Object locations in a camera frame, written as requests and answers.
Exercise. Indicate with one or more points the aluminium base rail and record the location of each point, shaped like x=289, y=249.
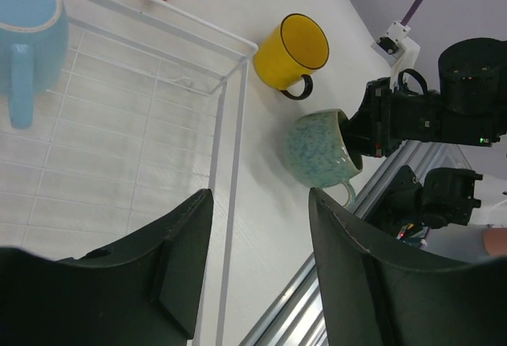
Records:
x=296, y=317

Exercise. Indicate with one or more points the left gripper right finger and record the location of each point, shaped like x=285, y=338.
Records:
x=376, y=290

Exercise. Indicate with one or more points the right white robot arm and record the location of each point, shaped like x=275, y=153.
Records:
x=468, y=109

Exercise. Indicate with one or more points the teal speckled ceramic mug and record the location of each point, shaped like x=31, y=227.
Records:
x=315, y=153

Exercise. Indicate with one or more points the yellow enamel mug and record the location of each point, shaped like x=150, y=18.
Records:
x=294, y=50

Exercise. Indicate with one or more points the light blue mug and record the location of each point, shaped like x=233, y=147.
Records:
x=34, y=41

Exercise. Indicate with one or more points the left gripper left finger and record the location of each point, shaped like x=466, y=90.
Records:
x=143, y=289

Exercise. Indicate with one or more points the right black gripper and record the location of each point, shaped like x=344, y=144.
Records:
x=391, y=116

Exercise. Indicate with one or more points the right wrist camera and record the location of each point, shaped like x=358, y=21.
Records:
x=398, y=49

